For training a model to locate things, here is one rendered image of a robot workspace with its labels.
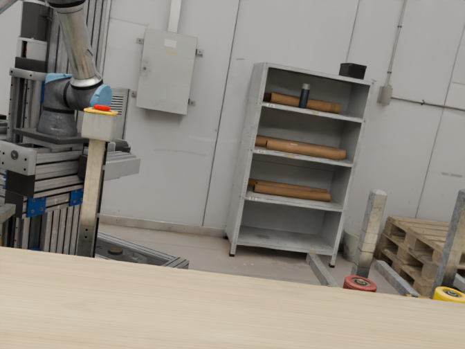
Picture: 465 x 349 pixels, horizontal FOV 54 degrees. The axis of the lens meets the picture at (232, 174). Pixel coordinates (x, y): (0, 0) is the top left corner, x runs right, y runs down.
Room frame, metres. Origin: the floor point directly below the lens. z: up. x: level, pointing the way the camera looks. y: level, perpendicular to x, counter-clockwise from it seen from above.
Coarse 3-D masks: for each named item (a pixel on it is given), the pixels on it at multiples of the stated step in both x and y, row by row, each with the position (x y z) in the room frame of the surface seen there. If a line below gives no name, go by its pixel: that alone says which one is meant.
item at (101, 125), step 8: (88, 112) 1.07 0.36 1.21; (96, 112) 1.07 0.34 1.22; (104, 112) 1.07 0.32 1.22; (112, 112) 1.10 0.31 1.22; (88, 120) 1.07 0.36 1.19; (96, 120) 1.07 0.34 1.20; (104, 120) 1.07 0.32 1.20; (112, 120) 1.08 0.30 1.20; (88, 128) 1.07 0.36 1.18; (96, 128) 1.07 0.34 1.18; (104, 128) 1.07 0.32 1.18; (112, 128) 1.08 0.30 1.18; (88, 136) 1.07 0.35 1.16; (96, 136) 1.07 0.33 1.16; (104, 136) 1.07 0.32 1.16; (112, 136) 1.10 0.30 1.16
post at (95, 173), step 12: (96, 144) 1.09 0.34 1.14; (96, 156) 1.09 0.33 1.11; (96, 168) 1.09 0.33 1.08; (96, 180) 1.09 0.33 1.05; (84, 192) 1.09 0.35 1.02; (96, 192) 1.09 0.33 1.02; (84, 204) 1.09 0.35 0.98; (96, 204) 1.09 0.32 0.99; (84, 216) 1.09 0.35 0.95; (96, 216) 1.10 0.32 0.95; (84, 228) 1.09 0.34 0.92; (96, 228) 1.11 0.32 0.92; (84, 240) 1.09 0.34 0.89; (96, 240) 1.11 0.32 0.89; (84, 252) 1.09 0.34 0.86
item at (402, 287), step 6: (378, 264) 1.51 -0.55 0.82; (384, 264) 1.50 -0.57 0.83; (378, 270) 1.50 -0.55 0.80; (384, 270) 1.46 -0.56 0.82; (390, 270) 1.45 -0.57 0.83; (384, 276) 1.45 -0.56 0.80; (390, 276) 1.41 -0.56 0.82; (396, 276) 1.40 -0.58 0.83; (390, 282) 1.40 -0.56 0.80; (396, 282) 1.37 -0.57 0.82; (402, 282) 1.36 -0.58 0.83; (396, 288) 1.36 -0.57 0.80; (402, 288) 1.33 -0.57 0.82; (408, 288) 1.31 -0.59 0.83; (402, 294) 1.32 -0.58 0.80
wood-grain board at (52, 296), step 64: (0, 256) 0.90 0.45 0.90; (64, 256) 0.95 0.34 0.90; (0, 320) 0.67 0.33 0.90; (64, 320) 0.70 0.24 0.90; (128, 320) 0.73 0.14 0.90; (192, 320) 0.77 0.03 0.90; (256, 320) 0.81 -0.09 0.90; (320, 320) 0.86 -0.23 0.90; (384, 320) 0.91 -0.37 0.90; (448, 320) 0.97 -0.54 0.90
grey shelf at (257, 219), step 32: (256, 64) 3.82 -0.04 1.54; (256, 96) 3.57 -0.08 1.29; (320, 96) 4.02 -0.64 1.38; (352, 96) 4.01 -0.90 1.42; (256, 128) 3.49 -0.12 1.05; (288, 128) 3.98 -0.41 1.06; (320, 128) 4.03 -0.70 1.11; (352, 128) 3.87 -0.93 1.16; (256, 160) 3.94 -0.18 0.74; (288, 160) 3.99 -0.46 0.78; (320, 160) 3.59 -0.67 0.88; (352, 160) 3.73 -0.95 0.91; (256, 224) 3.96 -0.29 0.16; (288, 224) 4.01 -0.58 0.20; (320, 224) 4.06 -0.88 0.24
